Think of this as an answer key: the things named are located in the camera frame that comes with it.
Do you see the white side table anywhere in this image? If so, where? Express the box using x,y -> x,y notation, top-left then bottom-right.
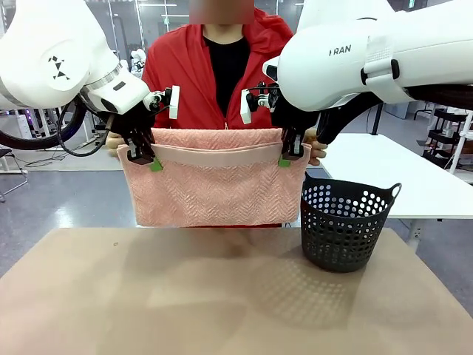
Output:
319,132 -> 473,220

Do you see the black shelf cart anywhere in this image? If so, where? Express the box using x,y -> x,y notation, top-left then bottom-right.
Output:
423,106 -> 473,166

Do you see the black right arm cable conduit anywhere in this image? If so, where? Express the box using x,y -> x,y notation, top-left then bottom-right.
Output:
316,84 -> 473,146

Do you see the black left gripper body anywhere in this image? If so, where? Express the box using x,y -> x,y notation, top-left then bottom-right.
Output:
109,100 -> 157,146

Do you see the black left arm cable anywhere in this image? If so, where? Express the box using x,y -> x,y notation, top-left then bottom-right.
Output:
0,91 -> 114,158

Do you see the person's right hand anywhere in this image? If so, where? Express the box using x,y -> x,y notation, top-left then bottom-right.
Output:
106,132 -> 129,158

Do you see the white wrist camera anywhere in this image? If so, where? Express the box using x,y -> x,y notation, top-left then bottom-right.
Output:
239,81 -> 281,125
143,85 -> 181,120

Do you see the pink towel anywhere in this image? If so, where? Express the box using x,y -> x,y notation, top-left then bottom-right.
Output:
117,127 -> 313,227

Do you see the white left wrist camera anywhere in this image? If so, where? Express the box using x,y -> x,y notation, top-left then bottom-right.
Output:
143,85 -> 181,120

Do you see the person's left hand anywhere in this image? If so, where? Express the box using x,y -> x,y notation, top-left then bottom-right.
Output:
304,138 -> 329,166

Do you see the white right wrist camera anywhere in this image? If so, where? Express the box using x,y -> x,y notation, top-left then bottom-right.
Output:
239,81 -> 281,125

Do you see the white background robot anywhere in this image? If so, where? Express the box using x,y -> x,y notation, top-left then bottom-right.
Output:
129,47 -> 149,77

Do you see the black perforated plastic basket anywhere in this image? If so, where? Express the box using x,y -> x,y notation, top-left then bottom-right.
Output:
299,170 -> 403,274

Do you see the person's red jacket torso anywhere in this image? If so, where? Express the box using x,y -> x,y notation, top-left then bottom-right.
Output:
142,7 -> 295,131

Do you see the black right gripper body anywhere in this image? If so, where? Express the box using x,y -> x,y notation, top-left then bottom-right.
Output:
270,94 -> 321,138

